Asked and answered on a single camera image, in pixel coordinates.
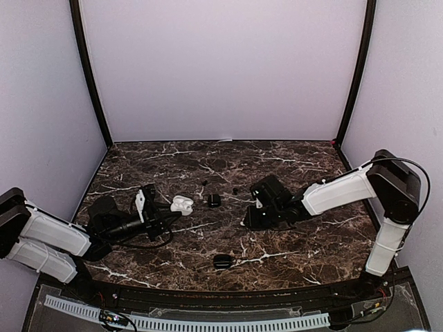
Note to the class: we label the left black frame post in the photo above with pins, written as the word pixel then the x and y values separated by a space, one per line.
pixel 85 61

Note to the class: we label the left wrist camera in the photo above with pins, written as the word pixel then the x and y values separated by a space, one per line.
pixel 140 203

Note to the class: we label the black front frame rail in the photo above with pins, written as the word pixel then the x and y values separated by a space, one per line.
pixel 394 306

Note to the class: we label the white slotted cable duct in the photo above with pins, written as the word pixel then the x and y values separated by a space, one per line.
pixel 142 323

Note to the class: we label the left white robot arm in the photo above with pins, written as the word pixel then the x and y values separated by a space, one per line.
pixel 55 247

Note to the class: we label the white earbud charging case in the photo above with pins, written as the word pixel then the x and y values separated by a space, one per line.
pixel 182 204

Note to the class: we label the black charging case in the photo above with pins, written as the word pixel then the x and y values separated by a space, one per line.
pixel 222 261
pixel 214 200

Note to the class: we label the black closed charging case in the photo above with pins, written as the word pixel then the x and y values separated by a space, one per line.
pixel 222 261

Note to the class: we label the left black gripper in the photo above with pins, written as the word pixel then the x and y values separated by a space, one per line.
pixel 154 223

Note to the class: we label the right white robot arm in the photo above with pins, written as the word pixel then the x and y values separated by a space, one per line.
pixel 393 181

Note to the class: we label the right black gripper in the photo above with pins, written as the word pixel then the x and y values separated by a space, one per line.
pixel 253 223

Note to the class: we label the right black frame post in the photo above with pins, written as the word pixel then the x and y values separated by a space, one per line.
pixel 357 77

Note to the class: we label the black frame post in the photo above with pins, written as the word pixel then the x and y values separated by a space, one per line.
pixel 85 61
pixel 357 77

